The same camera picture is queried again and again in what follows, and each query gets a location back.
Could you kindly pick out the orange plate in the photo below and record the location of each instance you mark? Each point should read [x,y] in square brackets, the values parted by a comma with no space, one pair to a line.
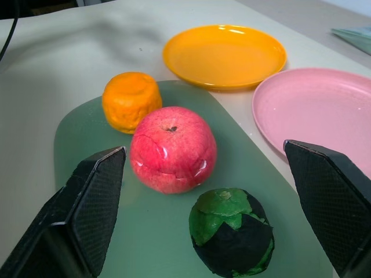
[224,56]

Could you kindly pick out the pale green folded cloth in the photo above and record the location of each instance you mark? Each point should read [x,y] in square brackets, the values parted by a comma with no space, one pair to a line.
[355,36]

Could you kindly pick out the red apple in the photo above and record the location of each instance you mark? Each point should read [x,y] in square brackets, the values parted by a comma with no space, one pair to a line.
[173,150]

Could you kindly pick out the green mat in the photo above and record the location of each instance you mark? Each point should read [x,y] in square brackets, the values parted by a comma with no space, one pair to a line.
[156,231]

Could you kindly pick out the pink plate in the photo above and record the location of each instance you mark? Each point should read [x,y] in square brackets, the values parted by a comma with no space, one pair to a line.
[316,110]

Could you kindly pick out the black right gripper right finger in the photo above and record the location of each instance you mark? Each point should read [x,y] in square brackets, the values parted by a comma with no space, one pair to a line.
[327,197]

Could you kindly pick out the green fruit with black tape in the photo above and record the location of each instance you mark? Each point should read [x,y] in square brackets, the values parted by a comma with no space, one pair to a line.
[232,234]

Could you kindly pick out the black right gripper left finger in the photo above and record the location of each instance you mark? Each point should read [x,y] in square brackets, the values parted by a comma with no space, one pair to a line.
[87,208]

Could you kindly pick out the orange fruit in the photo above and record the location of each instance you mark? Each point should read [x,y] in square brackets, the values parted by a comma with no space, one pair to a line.
[130,101]

